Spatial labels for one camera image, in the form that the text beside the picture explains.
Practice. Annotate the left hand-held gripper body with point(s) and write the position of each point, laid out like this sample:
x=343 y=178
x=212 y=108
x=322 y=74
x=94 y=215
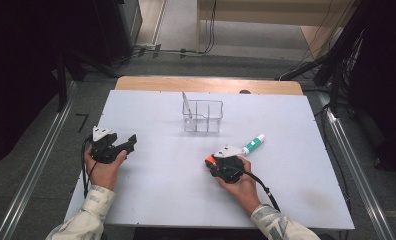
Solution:
x=104 y=148

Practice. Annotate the green and white glue stick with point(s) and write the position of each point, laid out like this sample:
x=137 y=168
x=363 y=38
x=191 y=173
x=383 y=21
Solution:
x=254 y=144

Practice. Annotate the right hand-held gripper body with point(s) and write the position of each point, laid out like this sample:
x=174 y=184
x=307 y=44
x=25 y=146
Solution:
x=229 y=166

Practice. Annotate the orange and pink highlighter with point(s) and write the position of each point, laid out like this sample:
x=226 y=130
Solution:
x=211 y=159

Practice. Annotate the black tripod stand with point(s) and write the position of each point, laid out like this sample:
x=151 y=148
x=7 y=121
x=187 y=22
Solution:
x=69 y=66

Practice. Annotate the clear plastic organizer box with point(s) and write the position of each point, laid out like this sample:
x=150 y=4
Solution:
x=204 y=115

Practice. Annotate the metal floor rail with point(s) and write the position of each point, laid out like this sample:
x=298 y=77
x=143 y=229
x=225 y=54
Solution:
x=362 y=180
x=36 y=163

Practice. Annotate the person's left hand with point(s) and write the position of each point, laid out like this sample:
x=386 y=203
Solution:
x=104 y=173

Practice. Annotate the person's right hand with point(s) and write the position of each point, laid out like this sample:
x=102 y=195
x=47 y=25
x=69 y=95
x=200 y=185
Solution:
x=244 y=190

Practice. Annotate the dark cabinet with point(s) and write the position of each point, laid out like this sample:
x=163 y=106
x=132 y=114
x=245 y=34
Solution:
x=119 y=30

